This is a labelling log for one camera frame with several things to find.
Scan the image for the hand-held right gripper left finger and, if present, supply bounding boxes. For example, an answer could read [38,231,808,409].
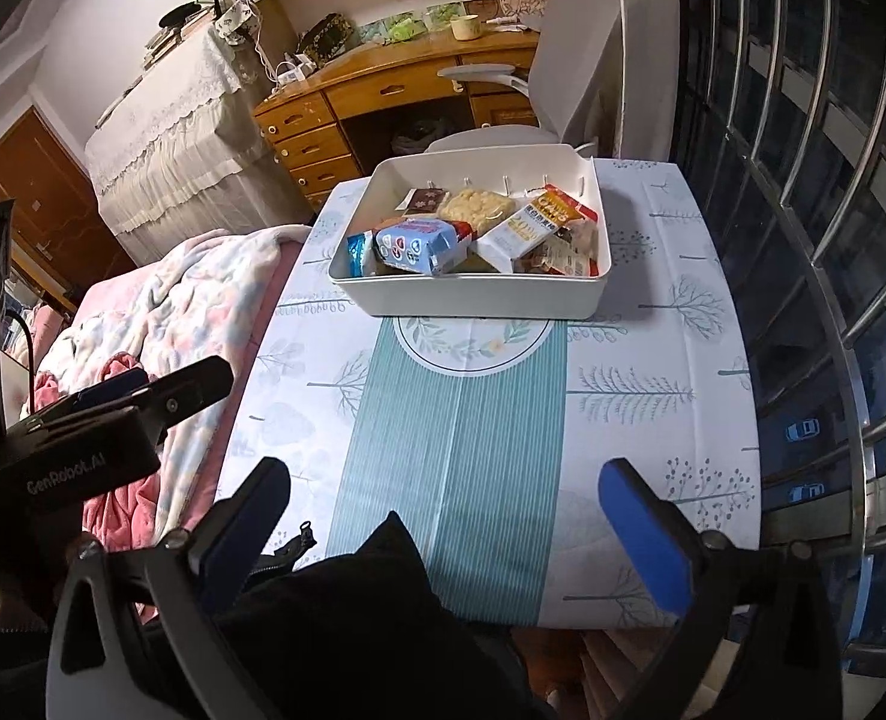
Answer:
[45,456,294,720]

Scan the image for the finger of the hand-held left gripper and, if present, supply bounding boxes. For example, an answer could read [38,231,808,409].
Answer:
[113,356,235,443]
[34,367,151,421]

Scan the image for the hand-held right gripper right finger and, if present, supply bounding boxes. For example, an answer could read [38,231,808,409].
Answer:
[599,457,845,720]

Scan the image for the blue foil candy packet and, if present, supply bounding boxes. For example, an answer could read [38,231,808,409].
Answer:
[347,231,376,278]

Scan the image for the light blue biscuit packet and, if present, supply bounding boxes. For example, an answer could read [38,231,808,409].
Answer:
[375,217,474,276]

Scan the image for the white plastic storage bin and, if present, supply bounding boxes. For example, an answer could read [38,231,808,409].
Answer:
[328,142,612,318]

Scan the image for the clear nut brittle packet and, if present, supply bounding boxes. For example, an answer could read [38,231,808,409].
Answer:
[513,229,597,277]

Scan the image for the dark red snack packet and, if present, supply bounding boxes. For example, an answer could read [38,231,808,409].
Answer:
[400,187,447,217]

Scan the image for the beige cracker packet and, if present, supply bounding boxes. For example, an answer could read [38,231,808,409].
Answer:
[476,214,564,275]

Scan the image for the white and orange snack packet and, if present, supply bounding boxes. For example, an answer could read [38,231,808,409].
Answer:
[525,184,600,224]

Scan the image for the clear puffed rice packet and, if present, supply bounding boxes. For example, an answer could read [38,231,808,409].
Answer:
[437,190,517,237]

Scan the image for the pink plush quilt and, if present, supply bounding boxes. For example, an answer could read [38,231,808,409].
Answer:
[23,262,211,616]

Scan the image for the floral fleece blanket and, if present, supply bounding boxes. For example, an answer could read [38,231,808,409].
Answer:
[34,229,316,541]

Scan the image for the pink bedsheet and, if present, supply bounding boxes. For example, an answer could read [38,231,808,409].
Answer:
[210,225,316,421]

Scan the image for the black jacket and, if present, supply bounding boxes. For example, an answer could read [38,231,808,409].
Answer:
[143,510,556,720]

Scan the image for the brown wooden door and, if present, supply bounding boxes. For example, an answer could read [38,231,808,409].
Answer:
[0,105,136,301]

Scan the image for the white lace cover cloth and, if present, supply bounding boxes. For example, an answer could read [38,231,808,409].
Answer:
[83,15,316,263]

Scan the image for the plastic bag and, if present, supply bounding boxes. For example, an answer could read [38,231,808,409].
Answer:
[390,120,444,158]

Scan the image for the wooden desk with drawers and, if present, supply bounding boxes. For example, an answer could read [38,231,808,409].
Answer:
[251,22,564,211]

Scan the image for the dark floral box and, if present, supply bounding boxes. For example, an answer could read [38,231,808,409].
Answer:
[296,13,354,61]

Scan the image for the steel window guard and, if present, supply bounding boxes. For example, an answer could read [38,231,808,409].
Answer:
[675,0,886,691]

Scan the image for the grey office chair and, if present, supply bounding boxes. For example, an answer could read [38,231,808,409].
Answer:
[424,0,624,158]

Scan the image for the black cable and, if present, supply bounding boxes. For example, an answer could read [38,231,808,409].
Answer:
[8,307,39,421]

